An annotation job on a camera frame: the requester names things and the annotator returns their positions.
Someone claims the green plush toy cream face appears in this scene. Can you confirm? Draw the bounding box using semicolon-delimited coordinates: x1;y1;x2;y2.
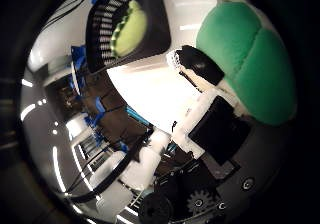
195;0;298;127

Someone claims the light green plush toy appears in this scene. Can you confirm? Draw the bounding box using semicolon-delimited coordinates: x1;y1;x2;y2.
110;0;148;59

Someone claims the black slotted plastic container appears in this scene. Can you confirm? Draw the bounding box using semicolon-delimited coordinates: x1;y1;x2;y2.
84;0;173;75

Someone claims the blue striped black rack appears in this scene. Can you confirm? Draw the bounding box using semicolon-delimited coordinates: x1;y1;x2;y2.
123;104;154;129

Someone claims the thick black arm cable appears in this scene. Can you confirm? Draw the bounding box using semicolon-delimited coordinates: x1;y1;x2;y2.
68;128;156;204

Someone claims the thin black hanging cable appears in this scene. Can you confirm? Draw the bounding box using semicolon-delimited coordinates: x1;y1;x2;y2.
42;0;96;30

